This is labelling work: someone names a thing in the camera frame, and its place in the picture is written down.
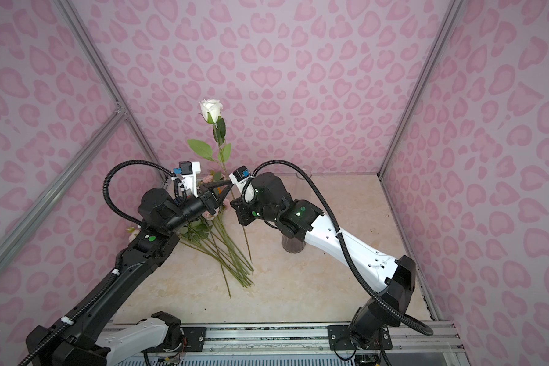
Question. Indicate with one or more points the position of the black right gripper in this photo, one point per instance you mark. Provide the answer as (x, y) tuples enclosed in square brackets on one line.
[(242, 206)]

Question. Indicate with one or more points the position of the pink rose spray stem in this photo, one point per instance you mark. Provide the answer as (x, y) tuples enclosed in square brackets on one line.
[(237, 265)]

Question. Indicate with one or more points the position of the clear glass vase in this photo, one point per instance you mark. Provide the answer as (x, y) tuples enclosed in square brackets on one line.
[(304, 174)]

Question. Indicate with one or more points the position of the pale pink white flower bunch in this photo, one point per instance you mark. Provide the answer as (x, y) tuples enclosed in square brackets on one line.
[(133, 233)]

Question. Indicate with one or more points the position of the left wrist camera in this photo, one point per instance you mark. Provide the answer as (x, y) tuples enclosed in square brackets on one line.
[(186, 178)]

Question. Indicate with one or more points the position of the white rose stem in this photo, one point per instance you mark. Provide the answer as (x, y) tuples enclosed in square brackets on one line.
[(211, 113)]

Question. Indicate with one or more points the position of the aluminium frame profile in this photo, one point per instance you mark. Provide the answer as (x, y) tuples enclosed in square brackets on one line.
[(454, 11), (12, 243)]

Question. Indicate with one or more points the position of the aluminium frame profile left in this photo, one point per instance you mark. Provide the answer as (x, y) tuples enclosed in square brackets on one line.
[(12, 243)]

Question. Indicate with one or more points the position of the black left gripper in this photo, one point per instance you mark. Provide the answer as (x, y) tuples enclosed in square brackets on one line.
[(208, 200)]

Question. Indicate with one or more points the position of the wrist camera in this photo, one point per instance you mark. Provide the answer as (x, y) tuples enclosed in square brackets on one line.
[(241, 177), (186, 178)]

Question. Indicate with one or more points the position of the purple ribbed glass vase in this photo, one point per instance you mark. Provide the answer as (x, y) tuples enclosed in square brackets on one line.
[(294, 243)]

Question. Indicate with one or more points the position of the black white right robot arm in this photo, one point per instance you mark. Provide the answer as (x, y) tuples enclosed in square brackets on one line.
[(390, 282)]

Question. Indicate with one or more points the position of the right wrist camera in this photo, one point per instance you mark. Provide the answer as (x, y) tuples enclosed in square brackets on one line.
[(241, 177)]

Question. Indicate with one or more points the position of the aluminium frame profile right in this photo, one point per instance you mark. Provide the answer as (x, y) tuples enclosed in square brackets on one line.
[(454, 11)]

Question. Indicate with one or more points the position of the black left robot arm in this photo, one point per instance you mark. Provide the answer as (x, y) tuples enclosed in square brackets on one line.
[(77, 338)]

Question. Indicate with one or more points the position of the pink orange mixed flower stem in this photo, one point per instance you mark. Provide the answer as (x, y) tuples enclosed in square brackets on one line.
[(209, 179)]

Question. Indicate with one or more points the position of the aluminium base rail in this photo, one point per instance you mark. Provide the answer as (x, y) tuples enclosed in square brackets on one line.
[(306, 344)]

